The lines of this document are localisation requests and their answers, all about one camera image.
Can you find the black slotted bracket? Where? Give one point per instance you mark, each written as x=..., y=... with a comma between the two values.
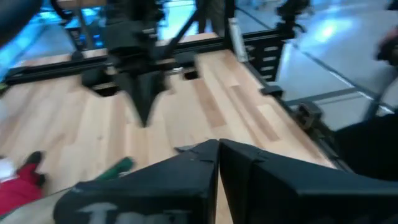
x=255, y=74

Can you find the black metal table frame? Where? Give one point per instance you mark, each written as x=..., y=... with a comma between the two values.
x=46, y=70

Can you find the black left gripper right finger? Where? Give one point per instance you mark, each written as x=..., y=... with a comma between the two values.
x=295, y=199

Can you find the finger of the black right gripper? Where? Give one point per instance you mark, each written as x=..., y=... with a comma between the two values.
x=136, y=90
x=154, y=87

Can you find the black frame clamp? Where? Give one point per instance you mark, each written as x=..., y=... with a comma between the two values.
x=272, y=90
x=308, y=113

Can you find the red and black garden glove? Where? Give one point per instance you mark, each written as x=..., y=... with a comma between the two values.
x=18, y=193

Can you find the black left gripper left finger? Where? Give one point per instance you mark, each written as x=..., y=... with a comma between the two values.
x=155, y=193

